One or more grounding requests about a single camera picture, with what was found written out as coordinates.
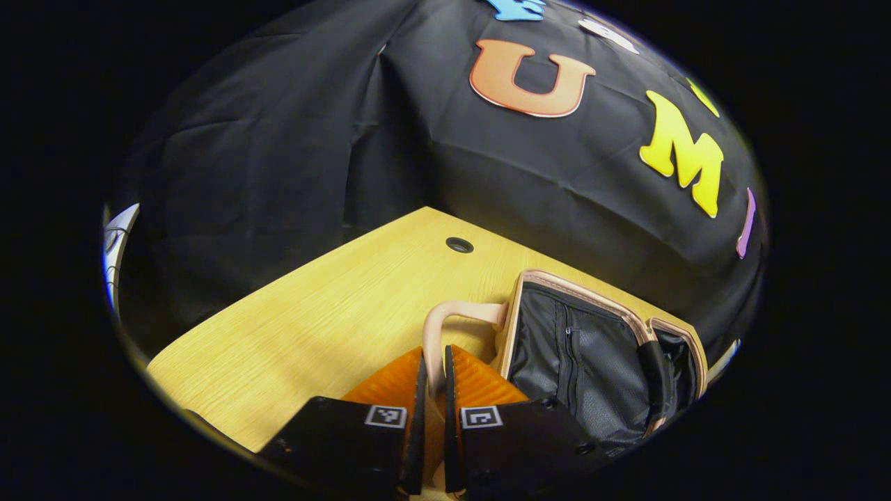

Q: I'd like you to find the black backdrop cloth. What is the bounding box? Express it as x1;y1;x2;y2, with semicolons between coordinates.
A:
115;0;766;349

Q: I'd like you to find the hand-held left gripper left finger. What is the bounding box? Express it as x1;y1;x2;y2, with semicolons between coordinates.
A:
259;346;429;496

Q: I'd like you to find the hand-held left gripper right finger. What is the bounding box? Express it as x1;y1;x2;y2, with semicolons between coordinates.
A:
443;344;606;498

